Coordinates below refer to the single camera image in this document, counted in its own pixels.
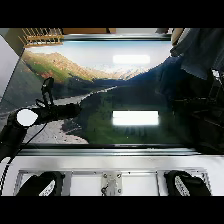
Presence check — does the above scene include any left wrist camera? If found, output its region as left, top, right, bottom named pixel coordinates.
left=34, top=76, right=55, bottom=110

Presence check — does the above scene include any black cable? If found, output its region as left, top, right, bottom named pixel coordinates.
left=0, top=122, right=48, bottom=196

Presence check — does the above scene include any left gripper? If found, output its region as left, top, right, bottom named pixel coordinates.
left=57, top=103, right=83, bottom=121

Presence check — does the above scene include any silver frame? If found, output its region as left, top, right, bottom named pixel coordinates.
left=0, top=145, right=224, bottom=197

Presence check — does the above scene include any wooden rack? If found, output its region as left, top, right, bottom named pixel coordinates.
left=19, top=28, right=65, bottom=48

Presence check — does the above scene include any dark grey garment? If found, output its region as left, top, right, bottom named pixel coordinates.
left=169, top=28, right=224, bottom=82

